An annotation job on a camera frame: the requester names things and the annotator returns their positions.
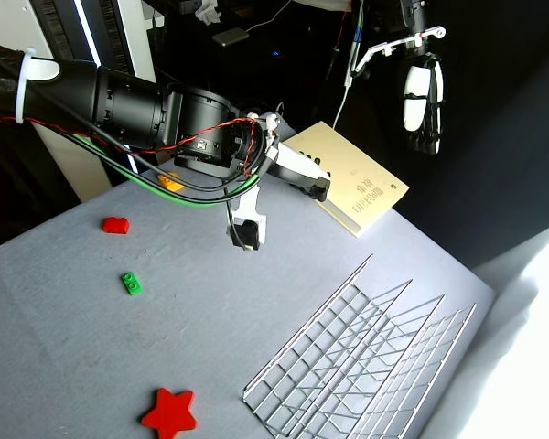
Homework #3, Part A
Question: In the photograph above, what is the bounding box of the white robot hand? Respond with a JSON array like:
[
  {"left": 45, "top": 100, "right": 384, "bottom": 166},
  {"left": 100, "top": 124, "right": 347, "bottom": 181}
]
[
  {"left": 226, "top": 139, "right": 333, "bottom": 252},
  {"left": 402, "top": 52, "right": 445, "bottom": 155}
]

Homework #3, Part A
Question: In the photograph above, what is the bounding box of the beige paperback book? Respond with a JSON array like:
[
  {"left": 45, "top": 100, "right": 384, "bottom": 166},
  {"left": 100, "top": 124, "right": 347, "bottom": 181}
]
[{"left": 281, "top": 121, "right": 411, "bottom": 239}]

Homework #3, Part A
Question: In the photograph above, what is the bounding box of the orange toy block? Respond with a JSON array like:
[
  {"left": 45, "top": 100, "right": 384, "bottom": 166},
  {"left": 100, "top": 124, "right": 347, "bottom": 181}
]
[{"left": 157, "top": 171, "right": 184, "bottom": 192}]

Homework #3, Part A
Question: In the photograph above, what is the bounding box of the grey flat device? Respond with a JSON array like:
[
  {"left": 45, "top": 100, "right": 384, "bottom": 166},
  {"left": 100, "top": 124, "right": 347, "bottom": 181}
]
[{"left": 211, "top": 27, "right": 251, "bottom": 47}]

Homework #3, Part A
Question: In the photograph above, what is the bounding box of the crumpled white paper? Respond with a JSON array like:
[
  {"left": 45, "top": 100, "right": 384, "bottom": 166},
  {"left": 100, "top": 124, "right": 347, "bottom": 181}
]
[{"left": 195, "top": 0, "right": 222, "bottom": 25}]

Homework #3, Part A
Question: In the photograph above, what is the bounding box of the red toy block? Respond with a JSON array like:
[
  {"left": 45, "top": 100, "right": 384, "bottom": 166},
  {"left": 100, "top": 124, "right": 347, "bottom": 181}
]
[{"left": 102, "top": 216, "right": 132, "bottom": 236}]

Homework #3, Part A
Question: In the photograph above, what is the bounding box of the green toy brick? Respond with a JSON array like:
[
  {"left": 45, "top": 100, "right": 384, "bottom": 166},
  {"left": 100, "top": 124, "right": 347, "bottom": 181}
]
[{"left": 120, "top": 271, "right": 144, "bottom": 296}]

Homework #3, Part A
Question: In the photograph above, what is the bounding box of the red star block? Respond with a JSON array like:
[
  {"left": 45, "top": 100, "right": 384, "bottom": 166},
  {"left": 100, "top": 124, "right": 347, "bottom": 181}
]
[{"left": 140, "top": 387, "right": 199, "bottom": 439}]

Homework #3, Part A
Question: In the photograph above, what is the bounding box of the white curtain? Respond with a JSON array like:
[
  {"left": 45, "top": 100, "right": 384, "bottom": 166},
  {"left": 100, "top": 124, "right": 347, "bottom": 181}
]
[{"left": 420, "top": 219, "right": 549, "bottom": 439}]

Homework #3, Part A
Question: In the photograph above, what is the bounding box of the white black robot column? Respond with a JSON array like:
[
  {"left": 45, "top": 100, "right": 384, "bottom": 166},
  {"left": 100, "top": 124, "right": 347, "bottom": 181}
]
[{"left": 0, "top": 0, "right": 170, "bottom": 202}]

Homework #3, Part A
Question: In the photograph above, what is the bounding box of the white adapter cable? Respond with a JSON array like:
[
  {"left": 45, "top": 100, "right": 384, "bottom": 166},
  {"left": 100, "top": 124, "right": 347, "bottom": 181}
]
[{"left": 331, "top": 38, "right": 359, "bottom": 132}]

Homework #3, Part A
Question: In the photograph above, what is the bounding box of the thin white cable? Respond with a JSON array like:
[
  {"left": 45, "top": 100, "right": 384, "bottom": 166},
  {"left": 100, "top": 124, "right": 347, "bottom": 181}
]
[{"left": 245, "top": 0, "right": 294, "bottom": 33}]

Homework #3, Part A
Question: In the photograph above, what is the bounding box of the silver wire book rack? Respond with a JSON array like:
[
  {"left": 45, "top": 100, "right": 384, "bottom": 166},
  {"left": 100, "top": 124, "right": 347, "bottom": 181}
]
[{"left": 242, "top": 253, "right": 479, "bottom": 439}]

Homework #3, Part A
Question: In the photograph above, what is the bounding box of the red twisted cable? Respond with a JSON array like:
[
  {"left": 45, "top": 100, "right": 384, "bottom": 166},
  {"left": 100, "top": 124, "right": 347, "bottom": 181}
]
[{"left": 0, "top": 116, "right": 263, "bottom": 177}]

